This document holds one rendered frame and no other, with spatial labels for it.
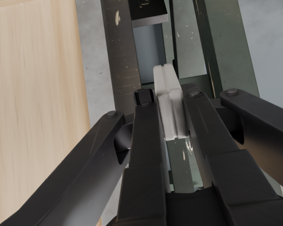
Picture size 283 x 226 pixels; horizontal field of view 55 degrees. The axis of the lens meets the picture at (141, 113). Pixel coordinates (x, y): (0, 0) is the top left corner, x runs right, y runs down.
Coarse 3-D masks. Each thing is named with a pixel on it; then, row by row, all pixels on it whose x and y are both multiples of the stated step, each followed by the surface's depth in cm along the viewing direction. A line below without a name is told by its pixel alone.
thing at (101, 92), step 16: (80, 0) 53; (96, 0) 53; (80, 16) 53; (96, 16) 52; (80, 32) 52; (96, 32) 52; (96, 48) 51; (96, 64) 51; (112, 64) 54; (96, 80) 50; (112, 80) 51; (96, 96) 50; (112, 96) 50; (96, 112) 49; (112, 208) 46
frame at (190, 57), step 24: (144, 0) 79; (168, 0) 137; (192, 0) 74; (144, 24) 74; (168, 24) 147; (192, 24) 80; (168, 48) 158; (192, 48) 86; (192, 72) 93; (192, 168) 142
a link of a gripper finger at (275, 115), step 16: (224, 96) 13; (240, 96) 13; (256, 96) 13; (240, 112) 12; (256, 112) 11; (272, 112) 11; (256, 128) 11; (272, 128) 10; (240, 144) 13; (256, 144) 11; (272, 144) 10; (256, 160) 12; (272, 160) 11; (272, 176) 11
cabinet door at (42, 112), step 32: (0, 0) 57; (32, 0) 57; (64, 0) 56; (0, 32) 56; (32, 32) 56; (64, 32) 55; (0, 64) 55; (32, 64) 55; (64, 64) 54; (0, 96) 54; (32, 96) 54; (64, 96) 53; (0, 128) 53; (32, 128) 53; (64, 128) 52; (0, 160) 52; (32, 160) 52; (0, 192) 51; (32, 192) 51
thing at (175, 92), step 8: (168, 64) 21; (168, 72) 19; (168, 80) 17; (176, 80) 17; (168, 88) 16; (176, 88) 15; (176, 96) 15; (176, 104) 15; (176, 112) 15; (184, 112) 15; (176, 120) 15; (184, 120) 15; (176, 128) 16; (184, 128) 16; (176, 136) 16; (184, 136) 16
